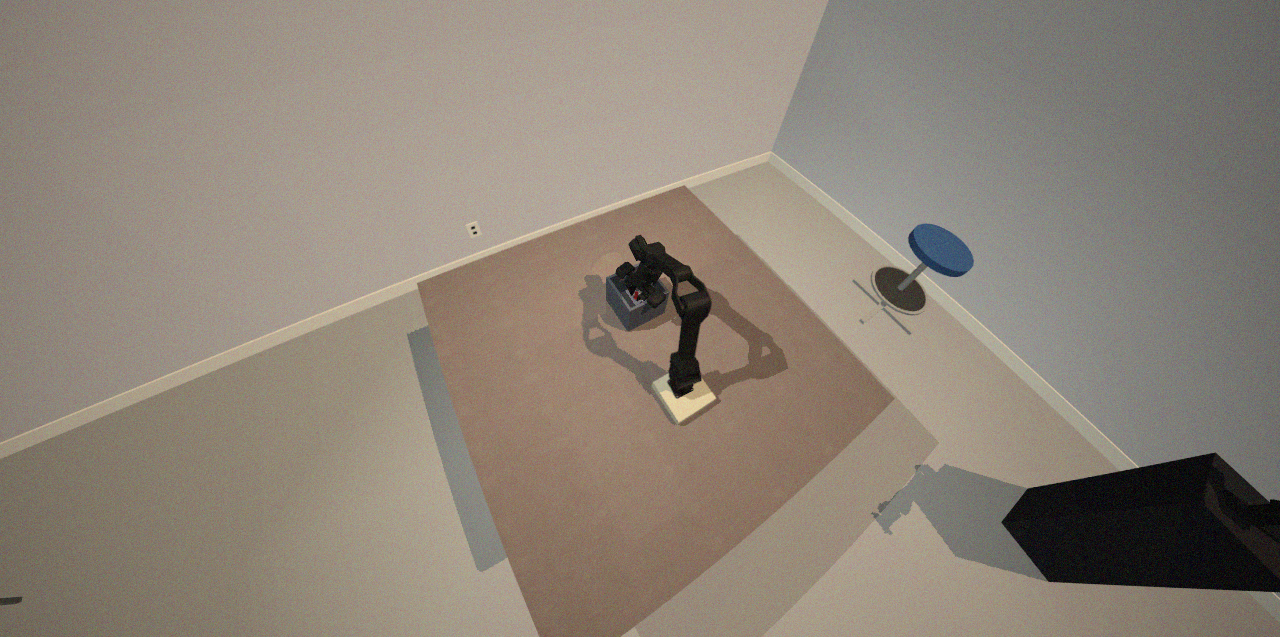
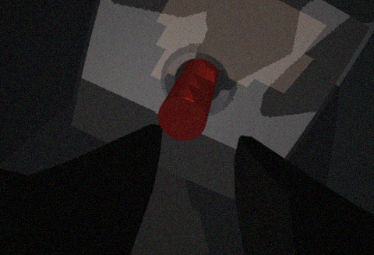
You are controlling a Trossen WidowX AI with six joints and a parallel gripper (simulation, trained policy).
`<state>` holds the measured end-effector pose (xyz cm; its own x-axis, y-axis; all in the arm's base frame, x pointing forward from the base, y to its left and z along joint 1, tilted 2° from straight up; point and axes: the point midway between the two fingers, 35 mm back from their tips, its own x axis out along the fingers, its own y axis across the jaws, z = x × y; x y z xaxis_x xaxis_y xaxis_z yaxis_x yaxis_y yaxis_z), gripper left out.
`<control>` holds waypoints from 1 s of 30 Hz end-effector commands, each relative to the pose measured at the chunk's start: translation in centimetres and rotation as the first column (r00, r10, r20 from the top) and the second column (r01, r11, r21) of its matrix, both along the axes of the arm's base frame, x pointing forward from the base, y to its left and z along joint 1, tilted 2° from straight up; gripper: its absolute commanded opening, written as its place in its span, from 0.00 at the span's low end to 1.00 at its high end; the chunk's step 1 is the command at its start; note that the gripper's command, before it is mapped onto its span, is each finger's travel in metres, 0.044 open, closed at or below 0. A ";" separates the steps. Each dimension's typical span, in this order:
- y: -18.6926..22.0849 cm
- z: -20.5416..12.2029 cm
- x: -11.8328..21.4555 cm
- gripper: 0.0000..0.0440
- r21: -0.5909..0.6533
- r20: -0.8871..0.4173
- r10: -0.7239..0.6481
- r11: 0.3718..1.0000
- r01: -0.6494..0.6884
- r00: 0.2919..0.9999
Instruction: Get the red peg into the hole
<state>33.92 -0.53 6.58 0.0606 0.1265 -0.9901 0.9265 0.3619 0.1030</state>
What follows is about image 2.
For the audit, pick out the red peg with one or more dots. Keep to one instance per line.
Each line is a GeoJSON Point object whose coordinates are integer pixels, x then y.
{"type": "Point", "coordinates": [183, 113]}

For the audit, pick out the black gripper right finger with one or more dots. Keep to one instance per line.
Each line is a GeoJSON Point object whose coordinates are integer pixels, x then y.
{"type": "Point", "coordinates": [284, 211]}

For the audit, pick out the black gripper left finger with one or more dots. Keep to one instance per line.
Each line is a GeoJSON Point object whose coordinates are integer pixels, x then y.
{"type": "Point", "coordinates": [91, 205]}

